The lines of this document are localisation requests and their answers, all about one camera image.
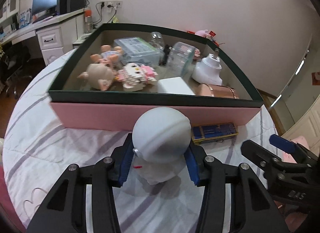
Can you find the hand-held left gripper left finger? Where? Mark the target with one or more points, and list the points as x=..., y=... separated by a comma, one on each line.
x=125, y=165

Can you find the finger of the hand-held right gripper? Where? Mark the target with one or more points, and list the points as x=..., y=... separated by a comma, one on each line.
x=283, y=144
x=260, y=154

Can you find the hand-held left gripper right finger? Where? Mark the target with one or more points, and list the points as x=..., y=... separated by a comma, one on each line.
x=191, y=168

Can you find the white round-head figurine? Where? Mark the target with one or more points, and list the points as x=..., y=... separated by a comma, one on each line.
x=160, y=135

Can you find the green and pink storage box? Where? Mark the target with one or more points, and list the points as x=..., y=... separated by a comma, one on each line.
x=150, y=117

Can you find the white plug-in device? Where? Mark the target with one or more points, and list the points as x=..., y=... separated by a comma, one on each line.
x=208, y=70

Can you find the clear labelled plastic box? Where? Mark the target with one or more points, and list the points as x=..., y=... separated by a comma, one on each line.
x=136, y=50

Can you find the pink printed cloth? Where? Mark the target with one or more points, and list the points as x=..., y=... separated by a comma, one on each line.
x=298, y=142

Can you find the blue and gold box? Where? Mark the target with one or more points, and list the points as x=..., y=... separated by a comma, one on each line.
x=215, y=132

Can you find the white door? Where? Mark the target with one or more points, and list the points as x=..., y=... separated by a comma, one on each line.
x=292, y=77

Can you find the copper round tin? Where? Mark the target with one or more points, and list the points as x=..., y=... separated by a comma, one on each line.
x=217, y=91

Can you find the white square box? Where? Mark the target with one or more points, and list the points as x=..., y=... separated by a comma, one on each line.
x=175, y=86

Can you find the pink white block toy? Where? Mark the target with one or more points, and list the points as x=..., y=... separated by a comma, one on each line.
x=137, y=75

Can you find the large beige pig figurine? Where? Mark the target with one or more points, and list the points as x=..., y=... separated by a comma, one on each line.
x=97, y=75

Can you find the small pink pig figurine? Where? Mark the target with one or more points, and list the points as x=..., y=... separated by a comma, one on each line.
x=111, y=50
x=105, y=60

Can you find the clear plastic jar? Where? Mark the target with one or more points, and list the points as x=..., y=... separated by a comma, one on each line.
x=180, y=59

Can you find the black slim item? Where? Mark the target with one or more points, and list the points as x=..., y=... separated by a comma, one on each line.
x=165, y=55

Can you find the pink blanket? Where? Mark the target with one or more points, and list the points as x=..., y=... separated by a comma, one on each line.
x=5, y=193

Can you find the clear plastic bottle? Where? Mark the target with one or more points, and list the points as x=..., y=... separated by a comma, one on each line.
x=157, y=40

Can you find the white nightstand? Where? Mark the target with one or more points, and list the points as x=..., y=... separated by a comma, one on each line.
x=83, y=39

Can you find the pink plush toy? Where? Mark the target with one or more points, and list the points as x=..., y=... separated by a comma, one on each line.
x=201, y=33

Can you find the white desk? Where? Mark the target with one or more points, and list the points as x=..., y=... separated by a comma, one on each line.
x=55, y=37

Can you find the orange-capped bottle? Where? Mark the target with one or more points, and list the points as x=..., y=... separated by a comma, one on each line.
x=88, y=22

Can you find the black office chair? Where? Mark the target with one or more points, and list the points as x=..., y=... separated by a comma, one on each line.
x=13, y=65

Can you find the blue and white box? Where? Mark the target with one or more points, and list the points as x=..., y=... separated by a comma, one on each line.
x=25, y=17

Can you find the white wall outlet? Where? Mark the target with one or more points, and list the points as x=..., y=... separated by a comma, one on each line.
x=111, y=3

